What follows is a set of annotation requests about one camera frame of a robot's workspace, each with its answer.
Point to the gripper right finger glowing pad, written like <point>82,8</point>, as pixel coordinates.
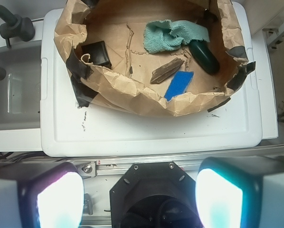
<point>241,192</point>

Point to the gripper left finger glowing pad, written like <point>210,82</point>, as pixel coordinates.
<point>40,195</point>

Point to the teal terry cloth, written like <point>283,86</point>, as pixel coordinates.
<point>168,35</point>

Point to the white plastic bin lid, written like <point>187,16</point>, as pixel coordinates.
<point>68,130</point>

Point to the white sink basin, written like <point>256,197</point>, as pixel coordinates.
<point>20,94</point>

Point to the blue sponge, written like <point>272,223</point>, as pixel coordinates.
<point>179,84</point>

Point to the brown wood piece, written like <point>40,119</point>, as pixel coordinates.
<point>164,72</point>

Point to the crumpled brown paper bag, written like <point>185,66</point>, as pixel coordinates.
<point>126,85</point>

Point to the dark green cylindrical bottle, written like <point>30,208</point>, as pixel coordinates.
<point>204,57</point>

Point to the black square block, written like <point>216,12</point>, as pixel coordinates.
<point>98,54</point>

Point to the dark grey sink faucet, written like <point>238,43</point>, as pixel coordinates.
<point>15,26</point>

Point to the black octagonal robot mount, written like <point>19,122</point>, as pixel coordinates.
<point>154,195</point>

